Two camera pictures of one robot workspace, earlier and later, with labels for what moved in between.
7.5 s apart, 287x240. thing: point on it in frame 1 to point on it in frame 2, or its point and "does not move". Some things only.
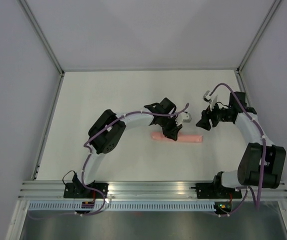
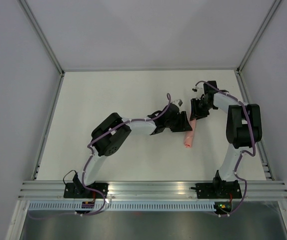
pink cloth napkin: [183, 138] to [188, 135]
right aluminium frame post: [273, 8] does not move
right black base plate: [215, 190] does not move
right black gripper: [204, 122] to [195, 113]
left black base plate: [72, 190] does not move
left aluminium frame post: [41, 35] does not move
